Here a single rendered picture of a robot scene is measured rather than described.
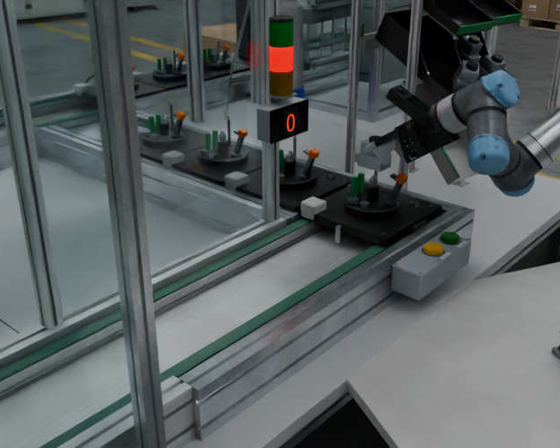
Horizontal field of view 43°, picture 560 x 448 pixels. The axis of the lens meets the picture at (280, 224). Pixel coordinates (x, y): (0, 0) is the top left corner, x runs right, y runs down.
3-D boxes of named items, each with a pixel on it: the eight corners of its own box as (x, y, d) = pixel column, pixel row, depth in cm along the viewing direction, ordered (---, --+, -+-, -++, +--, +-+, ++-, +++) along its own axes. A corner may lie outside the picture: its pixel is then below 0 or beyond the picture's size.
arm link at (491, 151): (522, 180, 134) (518, 131, 139) (502, 151, 126) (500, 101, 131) (482, 188, 139) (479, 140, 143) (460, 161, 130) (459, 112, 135)
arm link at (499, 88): (498, 96, 130) (496, 59, 133) (451, 120, 138) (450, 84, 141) (524, 114, 134) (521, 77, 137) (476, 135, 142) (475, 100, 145)
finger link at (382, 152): (367, 173, 156) (402, 156, 151) (356, 149, 156) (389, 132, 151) (372, 171, 159) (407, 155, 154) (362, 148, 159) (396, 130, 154)
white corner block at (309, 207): (326, 216, 166) (327, 200, 164) (315, 222, 163) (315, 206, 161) (311, 211, 169) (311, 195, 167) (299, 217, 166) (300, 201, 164)
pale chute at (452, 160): (480, 173, 181) (492, 165, 178) (447, 185, 174) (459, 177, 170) (428, 82, 187) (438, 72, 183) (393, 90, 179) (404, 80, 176)
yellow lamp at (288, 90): (298, 92, 148) (298, 69, 146) (282, 98, 144) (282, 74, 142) (280, 89, 151) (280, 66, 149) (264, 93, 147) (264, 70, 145)
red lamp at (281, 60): (298, 69, 146) (298, 45, 144) (282, 73, 142) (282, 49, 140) (280, 66, 149) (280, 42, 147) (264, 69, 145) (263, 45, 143)
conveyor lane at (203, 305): (437, 246, 172) (441, 209, 168) (175, 423, 115) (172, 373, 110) (343, 214, 189) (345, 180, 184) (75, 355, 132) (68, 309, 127)
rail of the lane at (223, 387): (470, 247, 171) (476, 206, 167) (201, 441, 111) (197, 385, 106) (450, 240, 175) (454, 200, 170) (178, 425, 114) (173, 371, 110)
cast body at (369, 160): (391, 167, 161) (393, 138, 158) (380, 172, 158) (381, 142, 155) (361, 158, 166) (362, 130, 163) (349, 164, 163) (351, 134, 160)
